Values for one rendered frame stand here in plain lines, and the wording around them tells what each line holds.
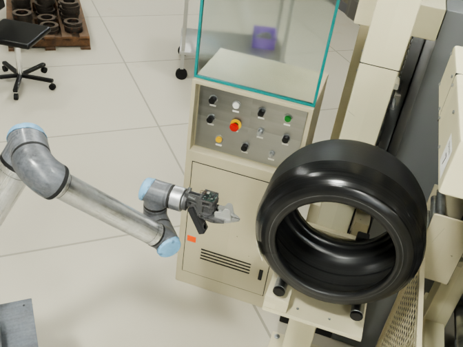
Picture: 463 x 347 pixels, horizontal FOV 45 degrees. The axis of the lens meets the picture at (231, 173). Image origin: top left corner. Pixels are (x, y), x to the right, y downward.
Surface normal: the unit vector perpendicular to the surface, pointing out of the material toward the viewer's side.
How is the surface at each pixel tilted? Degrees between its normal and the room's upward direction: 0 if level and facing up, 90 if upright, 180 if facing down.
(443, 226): 90
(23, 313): 0
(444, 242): 90
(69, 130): 0
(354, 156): 4
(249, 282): 90
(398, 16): 90
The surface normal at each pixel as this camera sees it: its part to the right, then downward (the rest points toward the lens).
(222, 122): -0.30, 0.53
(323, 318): 0.12, -0.81
